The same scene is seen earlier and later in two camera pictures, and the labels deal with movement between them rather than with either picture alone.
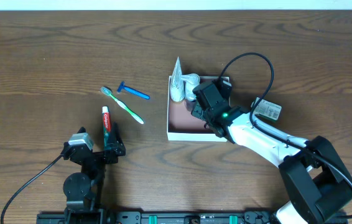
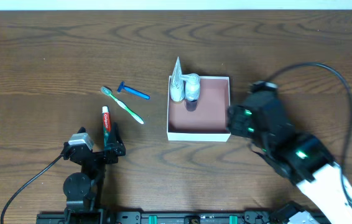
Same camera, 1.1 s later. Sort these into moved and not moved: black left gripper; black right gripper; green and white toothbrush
Moved: black right gripper
Not moved: green and white toothbrush; black left gripper
